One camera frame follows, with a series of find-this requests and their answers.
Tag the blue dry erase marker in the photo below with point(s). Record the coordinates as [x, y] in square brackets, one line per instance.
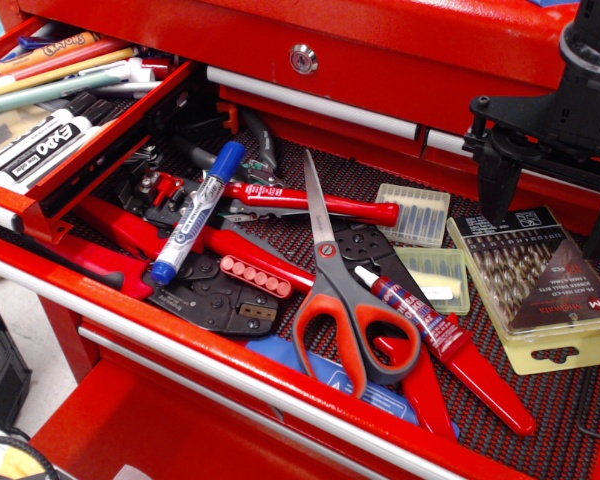
[195, 216]

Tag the black red drawer liner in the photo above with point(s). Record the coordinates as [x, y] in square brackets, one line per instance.
[182, 402]

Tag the red handled pliers right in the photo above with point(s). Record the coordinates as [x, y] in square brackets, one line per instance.
[364, 245]

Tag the blue plastic card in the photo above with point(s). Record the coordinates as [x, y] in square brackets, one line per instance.
[332, 374]

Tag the red marker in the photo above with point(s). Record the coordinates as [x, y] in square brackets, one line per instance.
[102, 47]

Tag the orange crayons marker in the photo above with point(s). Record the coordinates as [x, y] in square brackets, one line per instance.
[48, 52]

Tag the red threadlocker tube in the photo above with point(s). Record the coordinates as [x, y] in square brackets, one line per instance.
[441, 334]

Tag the red handled wire stripper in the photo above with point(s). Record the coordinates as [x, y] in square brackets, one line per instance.
[164, 197]

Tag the black handled snips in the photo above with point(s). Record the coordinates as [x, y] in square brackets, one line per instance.
[262, 169]

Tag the red grey handled scissors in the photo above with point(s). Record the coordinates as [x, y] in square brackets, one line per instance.
[336, 294]

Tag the black crimping tool red handles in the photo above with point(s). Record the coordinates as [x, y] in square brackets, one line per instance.
[127, 242]

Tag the drill bit set case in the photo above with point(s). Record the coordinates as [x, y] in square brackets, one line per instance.
[542, 296]

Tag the black hex key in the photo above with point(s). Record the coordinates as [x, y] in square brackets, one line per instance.
[586, 431]

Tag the clear bit case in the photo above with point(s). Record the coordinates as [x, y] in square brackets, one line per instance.
[422, 214]
[441, 275]

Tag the clear bit case upper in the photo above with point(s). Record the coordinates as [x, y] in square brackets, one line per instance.
[422, 214]

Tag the green pen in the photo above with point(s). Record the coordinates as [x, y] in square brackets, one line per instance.
[55, 90]

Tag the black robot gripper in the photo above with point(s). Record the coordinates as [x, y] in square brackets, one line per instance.
[557, 134]

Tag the small red open drawer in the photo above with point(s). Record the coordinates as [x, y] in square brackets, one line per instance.
[36, 207]

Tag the yellow pencil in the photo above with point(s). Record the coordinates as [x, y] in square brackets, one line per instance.
[9, 83]

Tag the silver drawer lock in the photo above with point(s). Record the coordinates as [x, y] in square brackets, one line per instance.
[303, 59]

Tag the clear bit case lower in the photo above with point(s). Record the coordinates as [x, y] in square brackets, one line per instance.
[441, 275]

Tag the red bit holder strip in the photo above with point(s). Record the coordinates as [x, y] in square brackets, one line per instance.
[256, 277]

